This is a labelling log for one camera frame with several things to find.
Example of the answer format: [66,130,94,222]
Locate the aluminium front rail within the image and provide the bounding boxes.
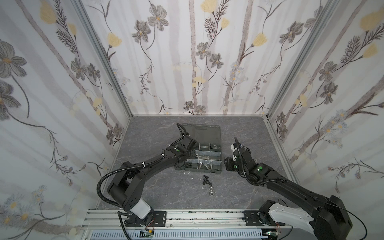
[81,209,292,232]

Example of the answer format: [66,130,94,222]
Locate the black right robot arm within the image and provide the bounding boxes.
[225,139,353,240]

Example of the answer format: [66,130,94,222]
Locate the white slotted cable duct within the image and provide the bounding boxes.
[89,228,265,240]

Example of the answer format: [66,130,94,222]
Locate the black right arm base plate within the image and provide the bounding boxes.
[243,210,285,227]

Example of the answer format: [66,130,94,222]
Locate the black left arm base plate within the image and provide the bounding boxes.
[123,211,167,228]

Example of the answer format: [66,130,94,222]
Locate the black corrugated cable conduit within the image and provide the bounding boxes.
[96,161,166,208]

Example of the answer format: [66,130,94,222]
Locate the grey plastic organizer box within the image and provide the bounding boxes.
[174,123,223,174]

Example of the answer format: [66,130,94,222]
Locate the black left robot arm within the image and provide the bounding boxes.
[97,136,197,225]

